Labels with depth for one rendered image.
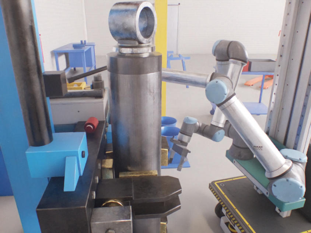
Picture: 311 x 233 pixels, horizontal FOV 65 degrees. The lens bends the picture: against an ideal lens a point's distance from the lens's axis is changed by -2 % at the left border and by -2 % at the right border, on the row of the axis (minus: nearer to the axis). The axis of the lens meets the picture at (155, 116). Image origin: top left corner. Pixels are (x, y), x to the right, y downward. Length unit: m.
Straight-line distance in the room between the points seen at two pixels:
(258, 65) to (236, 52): 2.37
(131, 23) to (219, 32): 11.54
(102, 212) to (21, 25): 0.63
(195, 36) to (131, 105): 11.21
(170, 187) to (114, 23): 0.63
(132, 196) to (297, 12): 1.41
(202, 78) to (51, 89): 0.82
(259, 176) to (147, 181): 1.00
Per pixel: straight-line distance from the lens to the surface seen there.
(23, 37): 0.86
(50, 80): 1.09
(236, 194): 2.12
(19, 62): 0.88
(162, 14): 3.51
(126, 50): 0.92
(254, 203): 2.08
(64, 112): 1.40
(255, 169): 1.89
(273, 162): 1.40
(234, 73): 1.68
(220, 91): 1.29
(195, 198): 2.52
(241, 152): 1.96
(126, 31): 0.92
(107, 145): 1.28
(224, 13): 12.43
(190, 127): 1.67
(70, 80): 1.15
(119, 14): 0.94
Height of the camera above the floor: 1.60
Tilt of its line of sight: 22 degrees down
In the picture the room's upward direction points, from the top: straight up
